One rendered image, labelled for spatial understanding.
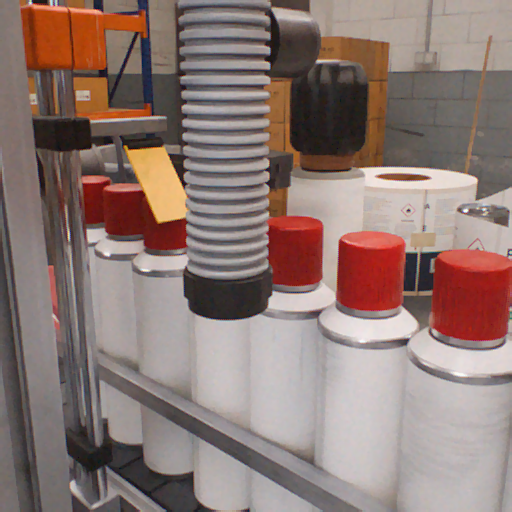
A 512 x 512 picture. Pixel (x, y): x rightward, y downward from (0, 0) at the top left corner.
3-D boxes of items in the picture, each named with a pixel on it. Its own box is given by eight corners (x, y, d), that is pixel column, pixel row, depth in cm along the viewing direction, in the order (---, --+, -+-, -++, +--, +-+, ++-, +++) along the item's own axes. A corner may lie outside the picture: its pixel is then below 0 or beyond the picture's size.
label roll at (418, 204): (490, 294, 82) (502, 188, 78) (342, 297, 81) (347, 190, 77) (439, 253, 102) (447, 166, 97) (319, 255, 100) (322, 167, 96)
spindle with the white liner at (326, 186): (374, 326, 72) (391, 59, 63) (328, 349, 66) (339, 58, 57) (314, 307, 78) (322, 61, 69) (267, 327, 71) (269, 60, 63)
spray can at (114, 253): (184, 434, 50) (175, 187, 44) (127, 458, 47) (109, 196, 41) (152, 408, 54) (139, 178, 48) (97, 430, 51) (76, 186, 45)
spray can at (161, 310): (225, 458, 47) (221, 196, 41) (174, 491, 43) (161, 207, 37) (181, 432, 50) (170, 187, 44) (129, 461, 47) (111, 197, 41)
